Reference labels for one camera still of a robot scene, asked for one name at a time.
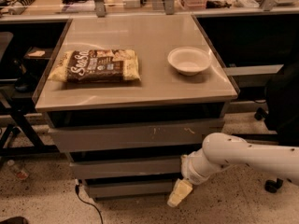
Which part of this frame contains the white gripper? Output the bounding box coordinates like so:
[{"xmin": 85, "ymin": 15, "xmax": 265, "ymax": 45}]
[{"xmin": 167, "ymin": 152, "xmax": 212, "ymax": 207}]

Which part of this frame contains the grey drawer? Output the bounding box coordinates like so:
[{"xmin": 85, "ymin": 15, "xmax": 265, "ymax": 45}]
[
  {"xmin": 70, "ymin": 156, "xmax": 181, "ymax": 179},
  {"xmin": 85, "ymin": 179, "xmax": 173, "ymax": 199},
  {"xmin": 50, "ymin": 119, "xmax": 224, "ymax": 152}
]

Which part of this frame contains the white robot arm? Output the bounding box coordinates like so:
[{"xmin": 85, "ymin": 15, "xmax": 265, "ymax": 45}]
[{"xmin": 167, "ymin": 133, "xmax": 299, "ymax": 207}]

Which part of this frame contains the grey bottom drawer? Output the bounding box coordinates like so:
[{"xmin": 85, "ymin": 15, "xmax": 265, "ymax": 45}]
[{"xmin": 85, "ymin": 179, "xmax": 173, "ymax": 199}]

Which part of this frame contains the grey top drawer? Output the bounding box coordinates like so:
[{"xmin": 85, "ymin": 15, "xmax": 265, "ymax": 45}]
[{"xmin": 50, "ymin": 119, "xmax": 224, "ymax": 152}]

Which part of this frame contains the grey drawer cabinet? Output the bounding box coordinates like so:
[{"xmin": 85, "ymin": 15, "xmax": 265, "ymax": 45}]
[{"xmin": 36, "ymin": 15, "xmax": 238, "ymax": 200}]

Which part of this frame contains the black office chair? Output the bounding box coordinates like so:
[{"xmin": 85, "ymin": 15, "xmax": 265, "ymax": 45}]
[{"xmin": 228, "ymin": 47, "xmax": 299, "ymax": 194}]

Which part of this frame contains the white paper bowl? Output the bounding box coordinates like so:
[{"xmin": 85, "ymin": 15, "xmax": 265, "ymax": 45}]
[{"xmin": 167, "ymin": 47, "xmax": 211, "ymax": 76}]

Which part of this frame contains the brown yellow snack bag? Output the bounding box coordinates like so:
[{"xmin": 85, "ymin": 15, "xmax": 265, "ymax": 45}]
[{"xmin": 49, "ymin": 49, "xmax": 140, "ymax": 83}]

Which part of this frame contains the clear plastic water bottle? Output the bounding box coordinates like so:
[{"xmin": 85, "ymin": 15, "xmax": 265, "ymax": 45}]
[{"xmin": 7, "ymin": 160, "xmax": 29, "ymax": 180}]

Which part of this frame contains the black power strip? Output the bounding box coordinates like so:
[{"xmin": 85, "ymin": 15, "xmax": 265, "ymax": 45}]
[{"xmin": 8, "ymin": 0, "xmax": 35, "ymax": 15}]

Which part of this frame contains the black power cable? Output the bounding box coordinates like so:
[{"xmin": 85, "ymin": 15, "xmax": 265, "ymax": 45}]
[{"xmin": 74, "ymin": 184, "xmax": 105, "ymax": 224}]

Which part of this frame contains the black desk frame left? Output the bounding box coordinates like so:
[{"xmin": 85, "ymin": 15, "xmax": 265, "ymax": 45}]
[{"xmin": 0, "ymin": 77, "xmax": 59, "ymax": 160}]

